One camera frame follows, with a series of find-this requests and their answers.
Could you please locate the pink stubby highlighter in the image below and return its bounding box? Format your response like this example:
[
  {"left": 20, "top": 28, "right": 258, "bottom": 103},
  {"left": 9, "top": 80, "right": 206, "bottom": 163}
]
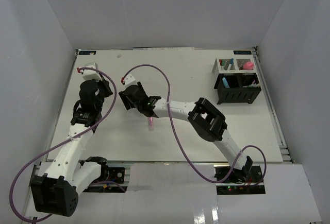
[{"left": 147, "top": 117, "right": 154, "bottom": 131}]

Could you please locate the blue stubby highlighter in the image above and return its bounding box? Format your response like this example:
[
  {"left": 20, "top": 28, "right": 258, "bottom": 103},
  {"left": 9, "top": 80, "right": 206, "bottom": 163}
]
[{"left": 222, "top": 77, "right": 230, "bottom": 89}]

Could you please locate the blue capped marker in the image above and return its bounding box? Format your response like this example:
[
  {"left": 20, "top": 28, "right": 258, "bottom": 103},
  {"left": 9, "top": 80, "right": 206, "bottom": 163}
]
[{"left": 226, "top": 58, "right": 234, "bottom": 71}]

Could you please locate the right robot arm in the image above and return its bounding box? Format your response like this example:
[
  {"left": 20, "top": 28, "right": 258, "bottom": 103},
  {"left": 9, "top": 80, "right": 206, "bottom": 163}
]
[{"left": 119, "top": 80, "right": 253, "bottom": 182}]

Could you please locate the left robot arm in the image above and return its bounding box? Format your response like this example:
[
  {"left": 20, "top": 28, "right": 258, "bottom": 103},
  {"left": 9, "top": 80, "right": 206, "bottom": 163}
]
[{"left": 30, "top": 79, "right": 112, "bottom": 217}]

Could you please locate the left blue table label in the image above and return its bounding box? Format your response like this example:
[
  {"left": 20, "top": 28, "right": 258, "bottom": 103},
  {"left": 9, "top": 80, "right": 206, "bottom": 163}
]
[{"left": 78, "top": 50, "right": 96, "bottom": 55}]

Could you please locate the blue table label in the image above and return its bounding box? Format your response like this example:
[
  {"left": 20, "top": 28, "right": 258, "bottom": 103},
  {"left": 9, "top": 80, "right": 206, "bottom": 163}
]
[
  {"left": 233, "top": 50, "right": 252, "bottom": 55},
  {"left": 78, "top": 50, "right": 96, "bottom": 55}
]

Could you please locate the white mesh organizer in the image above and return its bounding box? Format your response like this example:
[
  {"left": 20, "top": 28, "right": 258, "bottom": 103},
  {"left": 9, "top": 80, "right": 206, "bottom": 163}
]
[{"left": 211, "top": 58, "right": 256, "bottom": 75}]

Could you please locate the black mesh organizer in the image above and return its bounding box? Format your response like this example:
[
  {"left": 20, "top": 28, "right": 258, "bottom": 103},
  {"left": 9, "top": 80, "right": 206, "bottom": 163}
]
[{"left": 213, "top": 73, "right": 261, "bottom": 105}]

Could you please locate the right blue table label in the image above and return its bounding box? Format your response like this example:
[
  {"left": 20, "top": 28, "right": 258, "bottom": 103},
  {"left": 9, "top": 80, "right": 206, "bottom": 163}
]
[{"left": 233, "top": 50, "right": 252, "bottom": 55}]

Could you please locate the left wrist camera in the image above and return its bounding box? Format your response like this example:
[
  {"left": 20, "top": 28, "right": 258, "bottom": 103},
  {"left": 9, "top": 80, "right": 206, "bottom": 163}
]
[{"left": 77, "top": 62, "right": 102, "bottom": 81}]

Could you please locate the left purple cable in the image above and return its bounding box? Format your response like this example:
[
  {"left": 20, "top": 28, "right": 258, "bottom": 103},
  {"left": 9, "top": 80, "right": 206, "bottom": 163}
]
[{"left": 9, "top": 66, "right": 127, "bottom": 222}]

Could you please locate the purple cable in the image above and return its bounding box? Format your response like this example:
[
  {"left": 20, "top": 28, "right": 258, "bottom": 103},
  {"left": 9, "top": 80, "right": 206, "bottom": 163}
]
[
  {"left": 123, "top": 64, "right": 268, "bottom": 184},
  {"left": 9, "top": 66, "right": 127, "bottom": 222}
]

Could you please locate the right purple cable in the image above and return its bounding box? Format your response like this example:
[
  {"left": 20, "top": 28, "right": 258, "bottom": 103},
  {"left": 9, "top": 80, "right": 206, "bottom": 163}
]
[{"left": 123, "top": 64, "right": 268, "bottom": 184}]

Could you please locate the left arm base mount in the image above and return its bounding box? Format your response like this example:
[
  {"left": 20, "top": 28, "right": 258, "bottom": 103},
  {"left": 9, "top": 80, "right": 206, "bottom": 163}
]
[{"left": 84, "top": 167, "right": 128, "bottom": 193}]

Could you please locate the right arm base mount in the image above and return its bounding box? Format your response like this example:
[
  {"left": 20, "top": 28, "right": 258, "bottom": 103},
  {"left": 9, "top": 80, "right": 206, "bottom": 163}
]
[{"left": 216, "top": 166, "right": 266, "bottom": 196}]

